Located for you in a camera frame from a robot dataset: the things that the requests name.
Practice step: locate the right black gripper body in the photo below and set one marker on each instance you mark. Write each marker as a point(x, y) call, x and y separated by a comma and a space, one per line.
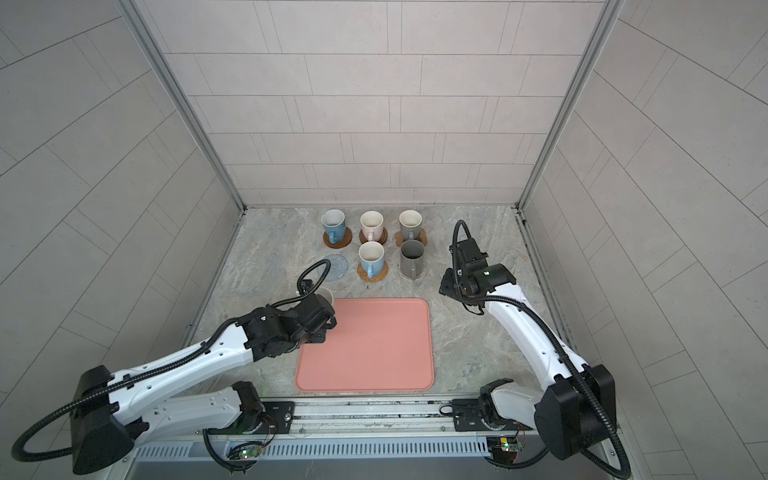
point(453, 285)

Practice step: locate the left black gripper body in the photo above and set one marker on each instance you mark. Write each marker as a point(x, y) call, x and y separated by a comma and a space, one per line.
point(318, 336)

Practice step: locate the dark grey mug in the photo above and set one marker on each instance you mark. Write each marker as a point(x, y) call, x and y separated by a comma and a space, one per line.
point(412, 264)

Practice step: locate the cork paw print coaster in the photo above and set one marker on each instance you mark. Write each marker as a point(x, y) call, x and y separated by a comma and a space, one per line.
point(421, 237)

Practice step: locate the white mug grey handle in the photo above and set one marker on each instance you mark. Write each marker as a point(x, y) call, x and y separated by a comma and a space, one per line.
point(410, 224)

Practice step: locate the rattan woven round coaster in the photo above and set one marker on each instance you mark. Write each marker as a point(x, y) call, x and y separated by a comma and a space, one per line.
point(362, 274)

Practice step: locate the grey woven round coaster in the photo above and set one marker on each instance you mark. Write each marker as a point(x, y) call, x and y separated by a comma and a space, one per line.
point(338, 267)

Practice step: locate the white mug blue handle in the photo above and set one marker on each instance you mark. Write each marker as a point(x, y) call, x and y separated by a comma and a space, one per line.
point(371, 256)

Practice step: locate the white mug pink handle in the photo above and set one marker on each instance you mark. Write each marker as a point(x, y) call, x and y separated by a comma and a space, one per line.
point(372, 228)

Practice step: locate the blue floral mug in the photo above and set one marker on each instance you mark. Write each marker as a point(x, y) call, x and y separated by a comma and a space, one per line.
point(333, 221)

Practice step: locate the white mug green handle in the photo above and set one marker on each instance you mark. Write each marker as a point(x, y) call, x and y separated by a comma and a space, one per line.
point(326, 294)

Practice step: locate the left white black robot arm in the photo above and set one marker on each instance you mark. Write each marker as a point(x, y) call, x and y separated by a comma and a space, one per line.
point(113, 412)

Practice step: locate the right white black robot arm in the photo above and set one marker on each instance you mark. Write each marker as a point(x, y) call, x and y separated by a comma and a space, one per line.
point(575, 410)

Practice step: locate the pink rectangular tray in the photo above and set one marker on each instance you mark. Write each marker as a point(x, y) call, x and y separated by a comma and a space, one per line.
point(378, 345)

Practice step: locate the left circuit board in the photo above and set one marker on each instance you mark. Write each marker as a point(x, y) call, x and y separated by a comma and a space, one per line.
point(248, 451)

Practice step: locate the circuit board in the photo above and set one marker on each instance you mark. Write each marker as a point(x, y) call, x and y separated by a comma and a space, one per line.
point(248, 451)
point(504, 450)

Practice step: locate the right circuit board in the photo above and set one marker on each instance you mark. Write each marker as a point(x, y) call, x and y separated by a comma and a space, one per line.
point(504, 450)

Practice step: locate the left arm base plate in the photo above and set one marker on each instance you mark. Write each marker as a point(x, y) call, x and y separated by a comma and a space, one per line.
point(279, 417)

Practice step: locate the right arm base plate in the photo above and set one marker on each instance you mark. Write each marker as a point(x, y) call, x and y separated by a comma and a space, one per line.
point(475, 415)

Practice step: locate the aluminium mounting rail frame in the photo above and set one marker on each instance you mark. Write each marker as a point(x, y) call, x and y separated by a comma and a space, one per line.
point(346, 428)

